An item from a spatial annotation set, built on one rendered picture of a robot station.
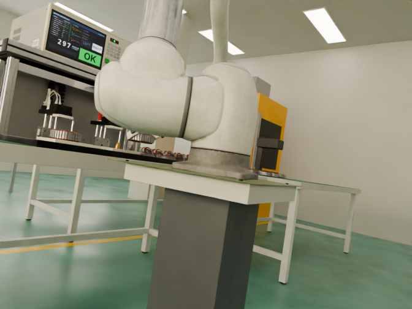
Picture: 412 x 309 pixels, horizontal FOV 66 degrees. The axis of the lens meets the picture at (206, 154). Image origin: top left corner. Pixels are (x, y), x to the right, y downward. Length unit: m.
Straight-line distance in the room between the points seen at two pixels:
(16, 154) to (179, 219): 0.49
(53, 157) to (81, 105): 0.66
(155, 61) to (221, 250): 0.44
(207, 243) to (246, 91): 0.36
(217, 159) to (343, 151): 5.52
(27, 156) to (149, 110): 0.43
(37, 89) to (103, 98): 0.85
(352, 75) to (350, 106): 0.58
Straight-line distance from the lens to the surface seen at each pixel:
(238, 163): 0.74
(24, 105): 1.56
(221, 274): 0.73
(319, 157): 6.30
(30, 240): 2.14
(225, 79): 0.75
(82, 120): 1.67
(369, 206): 6.05
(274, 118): 5.31
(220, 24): 1.17
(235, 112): 0.74
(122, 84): 0.73
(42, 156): 1.03
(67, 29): 1.54
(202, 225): 0.72
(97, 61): 1.59
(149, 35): 0.82
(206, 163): 0.73
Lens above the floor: 0.77
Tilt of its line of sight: 2 degrees up
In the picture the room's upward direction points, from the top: 8 degrees clockwise
